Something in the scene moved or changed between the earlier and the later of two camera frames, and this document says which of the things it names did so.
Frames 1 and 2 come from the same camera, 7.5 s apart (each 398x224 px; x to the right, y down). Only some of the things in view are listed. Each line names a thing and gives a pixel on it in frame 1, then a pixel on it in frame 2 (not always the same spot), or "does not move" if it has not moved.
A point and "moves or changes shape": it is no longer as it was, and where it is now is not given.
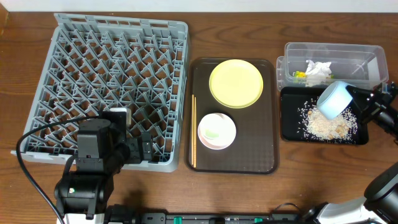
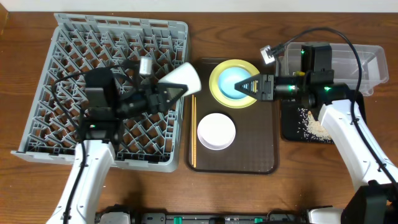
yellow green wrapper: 299,76 does not move
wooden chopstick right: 194,131 does not move
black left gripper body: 145,146 → 154,101
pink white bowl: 216,131 does not move
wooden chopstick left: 193,127 does not move
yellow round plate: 236,83 does not move
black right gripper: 375,105 → 265,91
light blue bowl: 334,99 moves or changes shape
